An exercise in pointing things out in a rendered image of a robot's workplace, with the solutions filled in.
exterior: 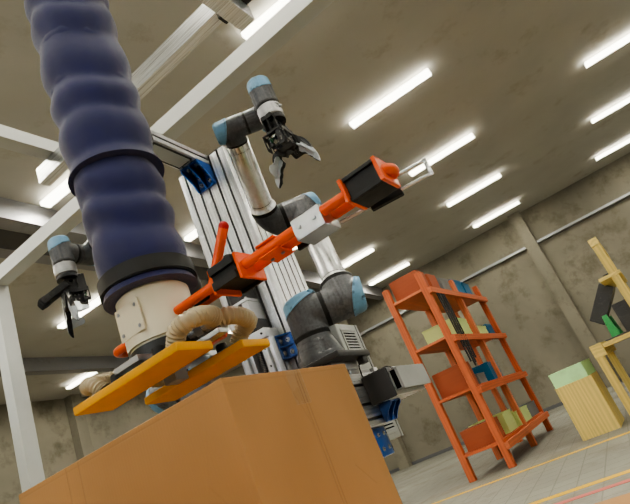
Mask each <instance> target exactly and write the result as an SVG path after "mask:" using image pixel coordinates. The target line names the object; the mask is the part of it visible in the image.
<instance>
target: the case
mask: <svg viewBox="0 0 630 504"><path fill-rule="evenodd" d="M19 501H20V504H402V501H401V499H400V496H399V494H398V492H397V489H396V487H395V484H394V482H393V480H392V477H391V475H390V472H389V470H388V467H387V465H386V463H385V460H384V458H383V455H382V453H381V451H380V448H379V446H378V443H377V441H376V438H375V436H374V434H373V431H372V429H371V426H370V424H369V421H368V419H367V417H366V414H365V412H364V409H363V407H362V405H361V402H360V400H359V397H358V395H357V392H356V390H355V388H354V385H353V383H352V380H351V378H350V376H349V373H348V371H347V368H346V366H345V364H336V365H327V366H319V367H310V368H302V369H293V370H285V371H277V372H268V373H260V374H251V375H243V376H234V377H226V378H220V379H218V380H217V381H215V382H213V383H211V384H210V385H208V386H206V387H204V388H203V389H201V390H199V391H197V392H196V393H194V394H192V395H191V396H189V397H187V398H185V399H184V400H182V401H180V402H178V403H177V404H175V405H173V406H172V407H170V408H168V409H166V410H165V411H163V412H161V413H159V414H158V415H156V416H154V417H153V418H151V419H149V420H147V421H146V422H144V423H142V424H140V425H139V426H137V427H135V428H133V429H132V430H130V431H128V432H127V433H125V434H123V435H121V436H120V437H118V438H116V439H114V440H113V441H111V442H109V443H108V444H106V445H104V446H102V447H101V448H99V449H97V450H95V451H94V452H92V453H90V454H89V455H87V456H85V457H83V458H82V459H80V460H78V461H76V462H75V463H73V464H71V465H70V466H68V467H66V468H64V469H63V470H61V471H59V472H57V473H56V474H54V475H52V476H50V477H49V478H47V479H45V480H44V481H42V482H40V483H38V484H37V485H35V486H33V487H31V488H30V489H28V490H26V491H25V492H23V493H21V494H20V495H19Z"/></svg>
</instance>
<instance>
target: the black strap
mask: <svg viewBox="0 0 630 504"><path fill-rule="evenodd" d="M166 268H176V269H183V270H186V271H189V272H190V273H192V274H193V275H194V276H195V278H196V279H197V274H196V271H195V268H194V265H193V262H192V260H191V258H190V257H188V256H186V255H184V254H181V253H176V252H158V253H151V254H146V255H141V256H138V257H135V258H132V259H129V260H126V261H124V262H122V263H120V264H118V265H116V266H114V267H112V268H111V269H109V270H108V271H107V272H106V273H104V274H103V275H102V277H101V278H100V279H99V281H98V283H97V290H98V294H99V298H100V302H101V304H102V305H103V301H104V296H105V294H106V293H107V291H108V290H109V289H111V288H112V287H113V286H115V285H116V284H118V283H120V282H122V281H124V280H126V279H128V278H131V277H133V276H136V275H138V274H142V273H145V272H149V271H153V270H158V269H166Z"/></svg>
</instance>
